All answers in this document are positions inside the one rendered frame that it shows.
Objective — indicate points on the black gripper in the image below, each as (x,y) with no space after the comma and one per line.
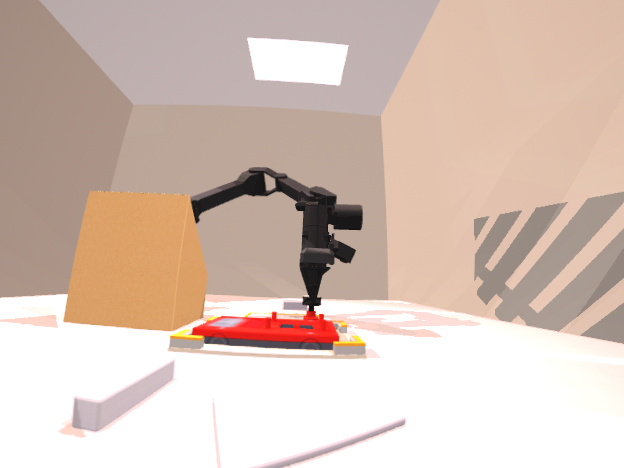
(314,258)

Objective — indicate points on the white rectangular bar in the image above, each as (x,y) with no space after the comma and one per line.
(98,406)

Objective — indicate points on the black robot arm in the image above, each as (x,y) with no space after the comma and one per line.
(319,205)

